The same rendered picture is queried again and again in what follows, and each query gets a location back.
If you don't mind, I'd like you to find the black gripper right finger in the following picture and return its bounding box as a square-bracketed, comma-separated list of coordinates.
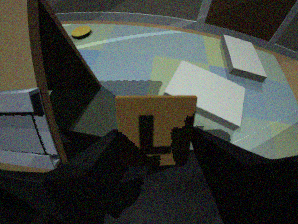
[190, 127, 298, 224]

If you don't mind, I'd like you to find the grey flat square slab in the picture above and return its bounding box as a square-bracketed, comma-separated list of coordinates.
[221, 35, 267, 83]
[164, 60, 245, 131]

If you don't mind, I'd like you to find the yellow round disc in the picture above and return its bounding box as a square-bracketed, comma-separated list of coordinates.
[72, 26, 92, 40]

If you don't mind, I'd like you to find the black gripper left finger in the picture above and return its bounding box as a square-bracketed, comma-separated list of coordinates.
[0, 129, 120, 224]

